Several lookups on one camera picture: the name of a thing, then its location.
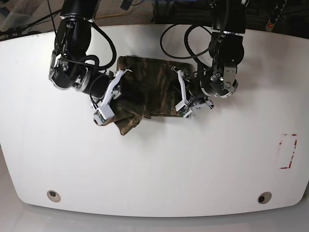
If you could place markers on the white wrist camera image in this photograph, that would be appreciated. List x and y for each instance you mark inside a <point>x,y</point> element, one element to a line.
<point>188,102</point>
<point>103,112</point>

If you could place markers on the left table cable grommet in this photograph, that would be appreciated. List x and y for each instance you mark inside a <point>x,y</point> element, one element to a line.
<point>53,196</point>

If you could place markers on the black power strip red switch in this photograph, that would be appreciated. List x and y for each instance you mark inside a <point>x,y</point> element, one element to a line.
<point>275,15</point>

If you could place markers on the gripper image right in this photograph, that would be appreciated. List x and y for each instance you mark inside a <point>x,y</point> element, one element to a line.
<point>197,86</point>

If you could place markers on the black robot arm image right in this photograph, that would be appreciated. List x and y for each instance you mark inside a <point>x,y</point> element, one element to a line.
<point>225,49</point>

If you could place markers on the black tripod on floor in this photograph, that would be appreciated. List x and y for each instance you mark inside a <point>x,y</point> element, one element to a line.
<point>25,30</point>

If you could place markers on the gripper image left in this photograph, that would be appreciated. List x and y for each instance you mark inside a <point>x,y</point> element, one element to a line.
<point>97,84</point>

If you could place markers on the red tape rectangle marking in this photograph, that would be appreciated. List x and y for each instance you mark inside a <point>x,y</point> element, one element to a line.
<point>287,147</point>

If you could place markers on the right table cable grommet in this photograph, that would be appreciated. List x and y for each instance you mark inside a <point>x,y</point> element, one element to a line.
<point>264,198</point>

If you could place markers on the camouflage T-shirt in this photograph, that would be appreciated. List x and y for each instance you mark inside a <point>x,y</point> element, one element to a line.
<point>149,88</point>

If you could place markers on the table cable grommet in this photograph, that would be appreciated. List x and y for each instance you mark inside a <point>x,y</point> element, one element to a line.
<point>264,198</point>
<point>53,196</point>

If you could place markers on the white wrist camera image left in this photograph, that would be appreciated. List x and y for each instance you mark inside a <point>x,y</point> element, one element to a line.
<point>103,112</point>

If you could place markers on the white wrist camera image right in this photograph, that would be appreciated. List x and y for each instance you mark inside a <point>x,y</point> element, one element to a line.
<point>188,102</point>

